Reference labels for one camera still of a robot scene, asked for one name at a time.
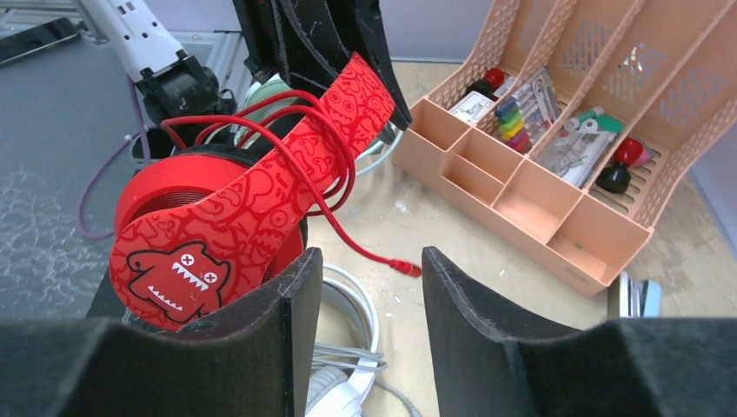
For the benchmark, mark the clear plastic ruler pouch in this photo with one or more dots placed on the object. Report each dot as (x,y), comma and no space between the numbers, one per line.
(573,157)

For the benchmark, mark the green white glue bottle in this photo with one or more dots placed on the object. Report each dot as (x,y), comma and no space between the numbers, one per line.
(593,120)

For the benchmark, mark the peach plastic file organizer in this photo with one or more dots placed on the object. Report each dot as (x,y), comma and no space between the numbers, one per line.
(665,69)

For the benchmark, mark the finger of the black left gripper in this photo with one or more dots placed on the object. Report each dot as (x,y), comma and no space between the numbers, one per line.
(361,30)
(318,56)

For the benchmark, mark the light blue stapler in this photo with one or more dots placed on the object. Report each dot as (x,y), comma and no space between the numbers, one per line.
(628,297)

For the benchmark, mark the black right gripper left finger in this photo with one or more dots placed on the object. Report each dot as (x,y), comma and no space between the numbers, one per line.
(250,358)

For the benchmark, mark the red black headphones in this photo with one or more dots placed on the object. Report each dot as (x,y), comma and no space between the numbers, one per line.
(176,265)

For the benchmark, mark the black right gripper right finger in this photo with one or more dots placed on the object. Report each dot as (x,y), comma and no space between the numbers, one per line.
(492,357)

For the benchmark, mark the white staples box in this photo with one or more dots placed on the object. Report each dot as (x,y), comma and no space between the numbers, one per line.
(472,107)

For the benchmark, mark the colourful marker set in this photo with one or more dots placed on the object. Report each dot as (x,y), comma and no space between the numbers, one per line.
(511,126)

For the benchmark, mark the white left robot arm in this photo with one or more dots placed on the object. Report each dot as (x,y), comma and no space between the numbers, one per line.
(172,81)

